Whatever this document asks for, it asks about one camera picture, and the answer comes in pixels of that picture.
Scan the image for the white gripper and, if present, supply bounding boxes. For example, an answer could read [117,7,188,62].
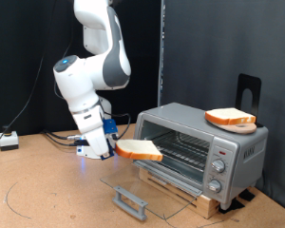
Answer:
[71,107,114,161]

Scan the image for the white bread slice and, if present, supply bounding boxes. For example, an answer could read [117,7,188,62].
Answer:
[204,107,257,125]
[114,139,164,162]

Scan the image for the silver oven knob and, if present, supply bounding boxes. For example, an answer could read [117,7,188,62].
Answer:
[206,179,222,194]
[211,158,227,174]

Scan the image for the silver toaster oven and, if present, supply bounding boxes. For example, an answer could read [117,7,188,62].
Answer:
[131,102,270,211]

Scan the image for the white emergency stop box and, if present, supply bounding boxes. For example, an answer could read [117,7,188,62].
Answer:
[0,124,20,152]

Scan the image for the wooden crate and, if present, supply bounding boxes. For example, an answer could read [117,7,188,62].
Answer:
[138,167,221,220]

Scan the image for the vertical aluminium pole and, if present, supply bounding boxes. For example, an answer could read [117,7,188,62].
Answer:
[156,0,166,107]

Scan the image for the round wooden plate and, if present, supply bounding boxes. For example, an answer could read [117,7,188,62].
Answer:
[213,123,258,135]

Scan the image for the black metal bookend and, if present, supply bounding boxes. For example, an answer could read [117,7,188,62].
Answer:
[236,73,263,128]

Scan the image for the grey backdrop curtain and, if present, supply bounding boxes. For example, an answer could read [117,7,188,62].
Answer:
[162,0,285,215]

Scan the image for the wrist camera on blue mount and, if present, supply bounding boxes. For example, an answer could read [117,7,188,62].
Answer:
[103,118,120,136]

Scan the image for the black cable silver connector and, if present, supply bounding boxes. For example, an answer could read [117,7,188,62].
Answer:
[41,128,84,142]

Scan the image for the black camera cable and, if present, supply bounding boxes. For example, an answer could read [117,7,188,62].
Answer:
[54,41,132,141]

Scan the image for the black base power cable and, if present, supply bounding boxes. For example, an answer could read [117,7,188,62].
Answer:
[45,133,80,148]

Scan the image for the wire oven rack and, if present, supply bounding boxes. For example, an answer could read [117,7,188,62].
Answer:
[148,130,212,174]

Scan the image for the long black hanging cable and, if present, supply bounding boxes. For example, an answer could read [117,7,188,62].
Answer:
[0,53,46,160]

